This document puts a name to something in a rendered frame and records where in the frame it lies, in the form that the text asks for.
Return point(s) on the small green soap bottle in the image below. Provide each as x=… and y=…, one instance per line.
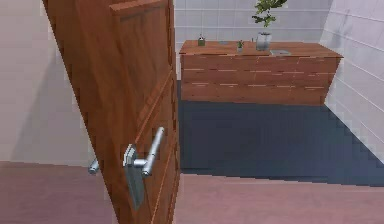
x=201, y=41

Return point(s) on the brown wooden chest of drawers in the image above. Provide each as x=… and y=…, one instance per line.
x=256, y=76

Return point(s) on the small grey flat object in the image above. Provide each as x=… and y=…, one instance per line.
x=223, y=42

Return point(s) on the brown wooden room door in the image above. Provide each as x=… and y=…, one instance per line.
x=126, y=66

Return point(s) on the small green pot plant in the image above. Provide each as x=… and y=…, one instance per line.
x=240, y=46

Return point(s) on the grey flat dish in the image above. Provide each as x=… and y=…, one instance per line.
x=280, y=52

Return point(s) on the green plant in glass vase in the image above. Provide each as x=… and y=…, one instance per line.
x=265, y=33

